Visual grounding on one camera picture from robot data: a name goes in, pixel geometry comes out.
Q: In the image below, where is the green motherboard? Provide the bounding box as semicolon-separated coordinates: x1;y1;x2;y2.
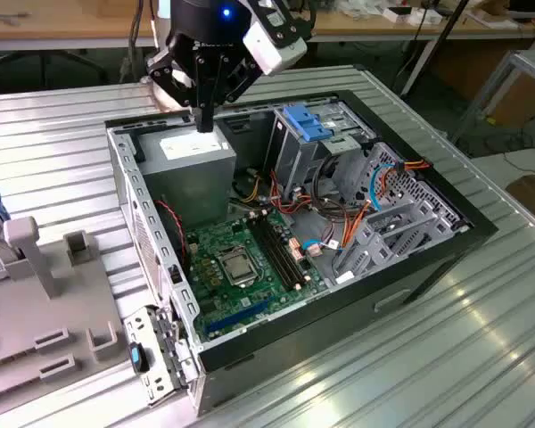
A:
185;207;331;342

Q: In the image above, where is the thick black cable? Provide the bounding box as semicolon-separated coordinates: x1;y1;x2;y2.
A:
311;155;353;219

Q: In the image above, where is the orange power wire black plug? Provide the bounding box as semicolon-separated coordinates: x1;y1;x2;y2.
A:
381;158;432;197

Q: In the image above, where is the metal disk bay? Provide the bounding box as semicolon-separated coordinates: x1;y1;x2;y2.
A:
332;141;472;286

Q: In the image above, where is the small white box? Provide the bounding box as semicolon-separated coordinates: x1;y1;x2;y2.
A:
381;4;442;27

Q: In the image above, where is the black RAM slot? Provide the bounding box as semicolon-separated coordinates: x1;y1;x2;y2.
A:
259;214;306;289
265;212;312;286
253;216;300;291
248;217;294;292

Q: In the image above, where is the red black fan wire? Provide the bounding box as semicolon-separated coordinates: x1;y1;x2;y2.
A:
154;199;189;268

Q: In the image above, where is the orange red wire bundle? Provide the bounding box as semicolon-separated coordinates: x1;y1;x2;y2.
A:
267;169;374;253

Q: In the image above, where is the black open PC case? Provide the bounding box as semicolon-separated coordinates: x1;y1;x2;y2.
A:
103;88;500;418

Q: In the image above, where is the wooden desk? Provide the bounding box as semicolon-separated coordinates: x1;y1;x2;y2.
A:
0;0;535;53

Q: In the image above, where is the blue SATA wire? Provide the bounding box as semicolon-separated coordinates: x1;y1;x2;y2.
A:
370;163;400;211

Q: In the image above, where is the grey parts rack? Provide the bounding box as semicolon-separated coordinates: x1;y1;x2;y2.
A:
0;216;133;405

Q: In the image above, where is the grey power supply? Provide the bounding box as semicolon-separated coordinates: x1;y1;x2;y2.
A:
136;122;238;233

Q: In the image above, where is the metal card retention bracket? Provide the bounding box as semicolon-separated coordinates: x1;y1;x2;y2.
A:
123;304;202;407

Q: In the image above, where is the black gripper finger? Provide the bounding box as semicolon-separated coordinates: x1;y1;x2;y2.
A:
145;46;205;134
204;53;262;134

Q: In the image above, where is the blue expansion slot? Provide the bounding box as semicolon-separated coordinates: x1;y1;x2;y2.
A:
203;297;276;338

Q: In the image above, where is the grey metal drive cage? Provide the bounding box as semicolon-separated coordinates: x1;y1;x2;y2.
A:
265;101;378;202

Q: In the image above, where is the CPU socket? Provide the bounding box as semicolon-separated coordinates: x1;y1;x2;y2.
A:
214;248;260;290

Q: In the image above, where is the silver CPU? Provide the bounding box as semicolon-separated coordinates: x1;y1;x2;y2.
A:
222;254;256;286

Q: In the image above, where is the blue drive cage latch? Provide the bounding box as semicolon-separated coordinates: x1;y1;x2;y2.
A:
283;103;335;143

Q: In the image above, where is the blue black latch clip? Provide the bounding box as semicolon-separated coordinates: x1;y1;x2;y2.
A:
128;341;151;374

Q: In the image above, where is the blue plug with white label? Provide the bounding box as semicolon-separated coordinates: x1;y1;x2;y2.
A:
303;238;340;258

